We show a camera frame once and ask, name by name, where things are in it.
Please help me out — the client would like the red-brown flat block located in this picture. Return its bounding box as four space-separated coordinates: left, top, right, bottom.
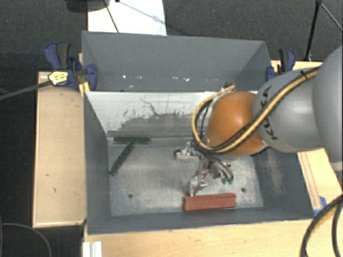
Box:
183 193 237 212

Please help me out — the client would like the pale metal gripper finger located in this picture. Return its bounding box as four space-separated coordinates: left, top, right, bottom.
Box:
188 175 201 197
196 177 209 192

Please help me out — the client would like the pale wood flat board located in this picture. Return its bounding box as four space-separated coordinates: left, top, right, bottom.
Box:
32 69 88 229

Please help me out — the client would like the grey metal bin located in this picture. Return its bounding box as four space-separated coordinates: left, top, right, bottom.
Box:
81 30 315 235

